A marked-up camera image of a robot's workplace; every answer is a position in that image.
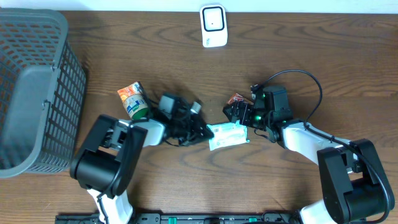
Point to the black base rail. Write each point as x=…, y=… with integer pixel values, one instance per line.
x=158, y=218

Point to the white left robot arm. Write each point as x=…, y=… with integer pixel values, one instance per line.
x=105, y=163

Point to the grey plastic mesh basket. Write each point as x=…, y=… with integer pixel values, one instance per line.
x=43, y=88

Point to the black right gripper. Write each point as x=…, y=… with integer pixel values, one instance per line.
x=237, y=109

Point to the orange chocolate bar wrapper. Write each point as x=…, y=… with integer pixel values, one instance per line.
x=238, y=97

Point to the white barcode scanner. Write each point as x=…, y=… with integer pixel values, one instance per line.
x=214, y=29

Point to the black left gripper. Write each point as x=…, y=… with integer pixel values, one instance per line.
x=199, y=129

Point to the green cap bottle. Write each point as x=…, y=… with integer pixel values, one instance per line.
x=135, y=106

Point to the orange Kleenex tissue pack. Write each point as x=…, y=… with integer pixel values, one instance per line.
x=133, y=89

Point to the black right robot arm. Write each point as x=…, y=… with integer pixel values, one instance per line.
x=354, y=183

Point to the green tissue pack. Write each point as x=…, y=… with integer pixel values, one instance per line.
x=227, y=134

